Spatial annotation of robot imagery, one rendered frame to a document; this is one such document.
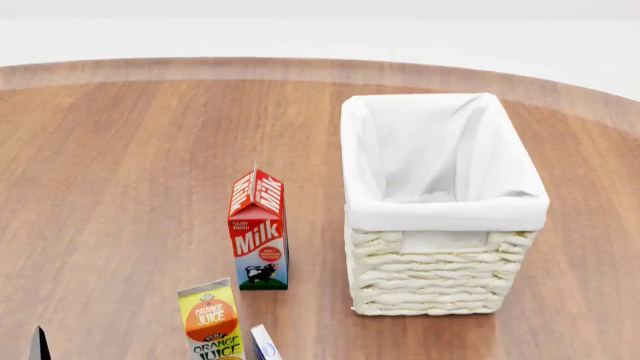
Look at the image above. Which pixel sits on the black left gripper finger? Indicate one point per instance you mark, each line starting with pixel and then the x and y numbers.
pixel 39 347

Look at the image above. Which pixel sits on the orange juice carton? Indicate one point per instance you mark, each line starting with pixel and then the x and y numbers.
pixel 212 322

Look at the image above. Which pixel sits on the white woven lined basket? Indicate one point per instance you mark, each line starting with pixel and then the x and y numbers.
pixel 440 270

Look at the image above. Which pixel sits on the red milk carton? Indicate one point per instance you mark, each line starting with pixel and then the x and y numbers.
pixel 259 240

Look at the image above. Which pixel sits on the white and blue box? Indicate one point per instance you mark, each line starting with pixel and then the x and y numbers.
pixel 264 347

